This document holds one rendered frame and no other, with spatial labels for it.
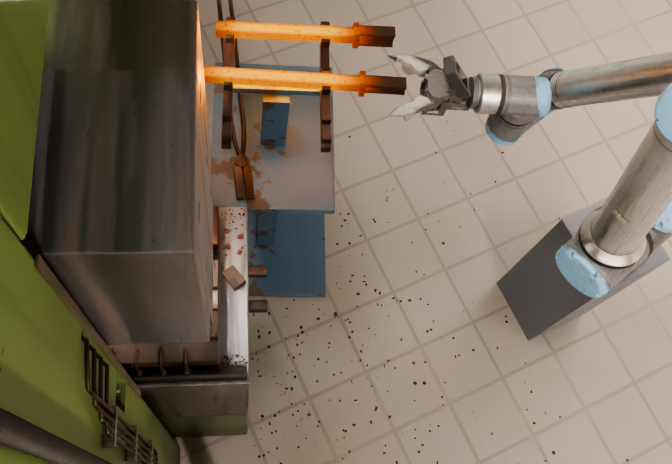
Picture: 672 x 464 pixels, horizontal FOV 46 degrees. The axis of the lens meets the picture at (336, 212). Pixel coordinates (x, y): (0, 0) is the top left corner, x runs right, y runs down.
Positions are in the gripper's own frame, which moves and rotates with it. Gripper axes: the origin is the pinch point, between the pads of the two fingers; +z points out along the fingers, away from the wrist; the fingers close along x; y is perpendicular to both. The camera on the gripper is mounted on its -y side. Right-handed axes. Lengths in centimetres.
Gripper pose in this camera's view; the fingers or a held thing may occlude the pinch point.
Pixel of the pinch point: (388, 82)
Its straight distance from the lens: 175.6
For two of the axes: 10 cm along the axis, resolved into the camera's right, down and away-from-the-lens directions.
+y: -1.1, 3.7, 9.2
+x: 0.0, -9.3, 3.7
